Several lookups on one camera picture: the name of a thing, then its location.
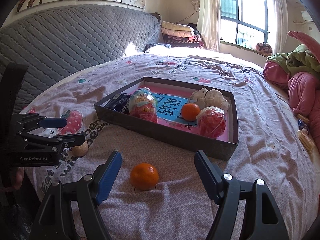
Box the floral cushion on sill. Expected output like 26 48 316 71
255 43 273 56

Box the dark cardboard box tray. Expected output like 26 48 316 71
94 77 238 161

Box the cream curtain right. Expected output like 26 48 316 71
273 0 289 54

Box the orange mandarin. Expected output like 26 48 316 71
130 163 159 191
181 103 201 121

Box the beige mesh scrunchie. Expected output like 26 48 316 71
188 88 231 112

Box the pink blanket pile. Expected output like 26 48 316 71
263 31 319 147

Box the green blanket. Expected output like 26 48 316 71
266 44 319 79

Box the cream curtain left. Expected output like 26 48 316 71
192 0 221 51

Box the white air conditioner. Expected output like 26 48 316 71
301 10 313 22

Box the small blue snack packet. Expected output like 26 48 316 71
297 114 310 132

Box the walnut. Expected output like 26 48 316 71
71 141 88 158

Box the window with dark frame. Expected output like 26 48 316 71
220 0 269 49

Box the grey quilted headboard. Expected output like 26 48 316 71
1 4 162 113

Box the cream curtain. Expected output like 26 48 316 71
192 0 221 51
273 0 289 54

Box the red white surprise egg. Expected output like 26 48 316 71
129 87 157 123

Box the folded blankets stack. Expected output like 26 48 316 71
161 21 206 49

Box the pink blue book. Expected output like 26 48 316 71
130 83 230 143

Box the yellow biscuit packet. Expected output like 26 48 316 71
297 128 315 153

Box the person's left hand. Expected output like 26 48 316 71
14 167 24 190

